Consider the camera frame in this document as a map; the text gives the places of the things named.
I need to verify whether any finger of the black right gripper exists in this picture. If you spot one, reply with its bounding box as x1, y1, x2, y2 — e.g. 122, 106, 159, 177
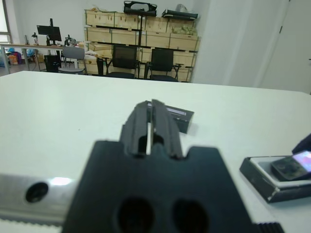
291, 132, 311, 154

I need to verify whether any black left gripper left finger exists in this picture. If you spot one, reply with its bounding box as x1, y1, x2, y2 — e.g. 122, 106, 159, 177
119, 100, 153, 159

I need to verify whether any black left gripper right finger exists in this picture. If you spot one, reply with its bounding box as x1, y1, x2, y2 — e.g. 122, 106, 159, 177
150, 98, 185, 160

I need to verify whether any black box lid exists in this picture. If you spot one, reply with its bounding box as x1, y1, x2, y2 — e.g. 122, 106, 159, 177
146, 101, 195, 134

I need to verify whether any slim black camera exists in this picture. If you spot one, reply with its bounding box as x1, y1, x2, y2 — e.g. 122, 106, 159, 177
270, 150, 311, 182

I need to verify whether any black box base white insert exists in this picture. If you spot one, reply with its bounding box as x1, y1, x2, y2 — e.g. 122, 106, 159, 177
239, 155, 311, 204

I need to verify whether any black mesh office chair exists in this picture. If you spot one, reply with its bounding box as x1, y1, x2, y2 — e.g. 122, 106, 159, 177
104, 44, 141, 79
143, 48, 185, 83

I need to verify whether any black folded stand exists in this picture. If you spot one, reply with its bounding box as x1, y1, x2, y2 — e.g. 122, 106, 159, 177
96, 57, 105, 76

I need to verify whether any pale wooden shipping crate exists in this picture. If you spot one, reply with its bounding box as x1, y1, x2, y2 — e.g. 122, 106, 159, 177
145, 16, 169, 33
84, 26, 112, 45
170, 50, 198, 82
167, 18, 198, 36
169, 33, 202, 52
113, 11, 146, 31
110, 28, 142, 46
84, 42, 115, 75
140, 31, 171, 49
84, 9, 115, 28

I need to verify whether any grey office chair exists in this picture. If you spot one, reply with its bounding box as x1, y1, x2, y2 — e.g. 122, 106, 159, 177
57, 46, 87, 75

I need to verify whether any white door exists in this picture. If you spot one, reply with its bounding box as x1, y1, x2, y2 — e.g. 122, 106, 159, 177
260, 0, 311, 96

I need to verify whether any black bin under desk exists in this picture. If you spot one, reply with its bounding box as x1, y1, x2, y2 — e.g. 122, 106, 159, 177
44, 54, 61, 73

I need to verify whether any black desk device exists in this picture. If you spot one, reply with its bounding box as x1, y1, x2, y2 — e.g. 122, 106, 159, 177
64, 34, 76, 47

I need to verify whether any flat black case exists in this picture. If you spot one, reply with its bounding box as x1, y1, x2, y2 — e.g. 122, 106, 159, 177
161, 8, 200, 20

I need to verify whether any black computer monitor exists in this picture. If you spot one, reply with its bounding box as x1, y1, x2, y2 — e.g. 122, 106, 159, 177
36, 18, 62, 47

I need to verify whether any colourful bag under desk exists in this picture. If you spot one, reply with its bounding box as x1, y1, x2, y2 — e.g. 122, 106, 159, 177
8, 51, 22, 66

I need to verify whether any wooden top desk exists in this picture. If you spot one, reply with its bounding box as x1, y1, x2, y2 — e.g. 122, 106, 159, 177
0, 43, 66, 75

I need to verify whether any black bag with handles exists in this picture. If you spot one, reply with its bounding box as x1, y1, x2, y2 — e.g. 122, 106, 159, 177
123, 0, 158, 17

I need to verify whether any window with dark frame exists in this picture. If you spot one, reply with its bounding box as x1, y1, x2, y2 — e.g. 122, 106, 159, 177
0, 0, 12, 45

